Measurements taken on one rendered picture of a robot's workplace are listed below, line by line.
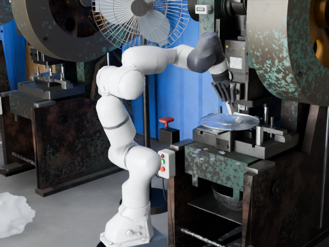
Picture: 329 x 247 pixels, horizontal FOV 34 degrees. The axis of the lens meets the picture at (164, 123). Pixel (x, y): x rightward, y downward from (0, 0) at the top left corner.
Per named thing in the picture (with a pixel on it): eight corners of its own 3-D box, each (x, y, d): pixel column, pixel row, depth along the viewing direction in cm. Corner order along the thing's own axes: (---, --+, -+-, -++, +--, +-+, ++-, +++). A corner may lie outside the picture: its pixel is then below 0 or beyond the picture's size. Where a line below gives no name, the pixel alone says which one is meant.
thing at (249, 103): (252, 112, 255) (253, 101, 254) (220, 106, 269) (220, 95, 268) (271, 106, 266) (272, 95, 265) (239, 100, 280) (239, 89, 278)
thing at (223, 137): (218, 159, 247) (218, 131, 244) (195, 153, 257) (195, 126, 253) (249, 146, 264) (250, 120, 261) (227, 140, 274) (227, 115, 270)
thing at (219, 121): (265, 130, 247) (265, 128, 247) (202, 131, 246) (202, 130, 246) (253, 113, 275) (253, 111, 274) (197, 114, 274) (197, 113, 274)
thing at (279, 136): (284, 142, 252) (285, 121, 249) (255, 135, 263) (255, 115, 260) (291, 139, 256) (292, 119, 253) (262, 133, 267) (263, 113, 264)
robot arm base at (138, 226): (112, 253, 207) (111, 220, 203) (94, 233, 222) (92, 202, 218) (163, 238, 217) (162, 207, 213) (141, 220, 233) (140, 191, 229)
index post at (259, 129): (260, 145, 248) (260, 126, 246) (254, 144, 251) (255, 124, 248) (263, 144, 250) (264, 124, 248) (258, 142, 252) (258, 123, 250)
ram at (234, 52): (242, 102, 252) (244, 39, 244) (217, 97, 262) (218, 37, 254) (263, 96, 264) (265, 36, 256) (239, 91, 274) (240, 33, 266)
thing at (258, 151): (264, 160, 247) (265, 147, 246) (192, 140, 278) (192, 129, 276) (298, 144, 268) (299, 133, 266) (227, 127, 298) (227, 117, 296)
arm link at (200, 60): (186, 75, 225) (202, 80, 218) (176, 48, 218) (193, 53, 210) (215, 52, 232) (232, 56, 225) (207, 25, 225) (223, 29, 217)
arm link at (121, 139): (115, 132, 195) (84, 123, 208) (139, 180, 209) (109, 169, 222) (135, 113, 201) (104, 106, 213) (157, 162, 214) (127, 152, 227)
